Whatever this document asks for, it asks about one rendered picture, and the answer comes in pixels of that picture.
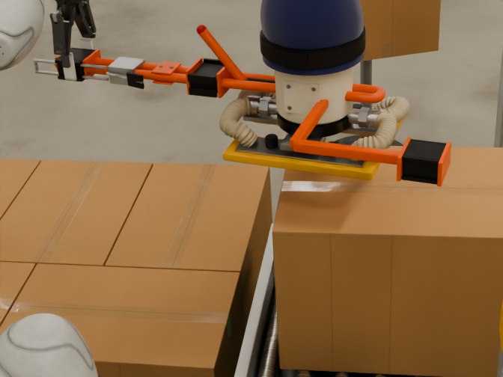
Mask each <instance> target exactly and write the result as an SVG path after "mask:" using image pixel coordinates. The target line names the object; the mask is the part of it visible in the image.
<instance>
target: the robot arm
mask: <svg viewBox="0 0 503 377"><path fill-rule="evenodd" d="M55 1H56V2H57V11H56V12H55V13H50V19H51V22H52V37H53V48H54V54H55V55H60V56H61V61H62V66H63V68H64V77H65V79H66V80H73V81H76V80H77V78H76V68H75V64H74V59H73V53H72V52H70V42H71V31H72V26H73V24H74V21H75V23H76V25H77V27H78V29H79V31H80V33H81V35H82V37H81V38H80V42H81V47H82V49H94V48H93V43H92V38H95V37H96V35H95V34H94V33H96V31H97V30H96V26H95V24H94V18H93V16H92V12H91V8H90V4H89V0H55ZM43 18H44V0H0V71H1V70H7V69H9V68H11V67H14V66H15V65H17V64H18V63H19V62H21V61H22V60H23V59H24V58H25V57H26V56H27V55H28V54H29V53H30V51H31V50H32V49H33V47H34V45H35V43H36V42H37V39H38V37H39V36H40V33H41V31H42V27H43ZM64 21H69V22H64ZM89 26H90V27H91V28H90V27H89ZM65 49H66V50H65ZM0 377H98V374H97V369H96V366H95V363H94V359H93V356H92V354H91V351H90V349H89V348H88V345H87V343H86V342H85V340H84V338H83V337H82V335H81V334H80V333H79V331H78V330H77V329H76V327H75V326H74V325H73V324H72V323H71V322H70V321H69V320H67V319H65V318H63V317H60V316H57V315H55V314H51V313H36V314H33V315H30V316H26V317H24V318H22V319H19V320H17V321H15V322H14V323H12V324H11V325H10V326H9V327H8V328H6V329H5V330H4V332H3V333H2V334H1V335H0Z"/></svg>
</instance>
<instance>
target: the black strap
mask: <svg viewBox="0 0 503 377"><path fill-rule="evenodd" d="M365 45H366V30H365V27H364V28H363V32H362V33H361V35H360V36H359V37H358V38H356V39H355V40H352V41H350V42H347V43H344V44H341V45H339V46H332V47H326V48H321V49H292V48H287V47H283V46H279V45H277V44H275V43H272V42H270V41H268V40H267V38H266V37H265V36H264V34H263V31H262V30H261V31H260V52H261V54H262V56H264V57H265V58H266V59H267V60H268V61H271V62H273V63H274V64H277V65H280V66H283V67H286V68H294V69H303V70H307V69H320V68H327V67H335V66H338V65H341V64H345V63H347V62H350V61H352V60H354V59H356V58H357V57H359V56H360V55H361V54H362V53H363V51H364V50H365Z"/></svg>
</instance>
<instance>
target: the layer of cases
mask: <svg viewBox="0 0 503 377"><path fill-rule="evenodd" d="M271 224H272V198H271V185H270V171H269V167H267V166H262V165H210V164H180V163H154V164H153V163H151V162H93V161H64V160H42V161H40V160H34V159H0V335H1V334H2V333H3V332H4V330H5V329H6V328H8V327H9V326H10V325H11V324H12V323H14V322H15V321H17V320H19V319H22V318H24V317H26V316H30V315H33V314H36V313H51V314H55V315H57V316H60V317H63V318H65V319H67V320H69V321H70V322H71V323H72V324H73V325H74V326H75V327H76V329H77V330H78V331H79V333H80V334H81V335H82V337H83V338H84V340H85V342H86V343H87V345H88V348H89V349H90V351H91V354H92V356H93V359H94V363H95V366H96V369H97V374H98V375H99V376H102V377H234V375H235V372H236V368H237V362H238V359H239V356H240V350H241V347H242V344H243V338H244V334H245V331H246V326H247V322H248V319H249V314H250V310H251V307H252V301H253V298H254V292H255V289H256V286H257V280H258V277H259V274H260V268H261V264H262V261H263V256H264V252H265V249H266V244H267V240H268V237H269V231H270V228H271Z"/></svg>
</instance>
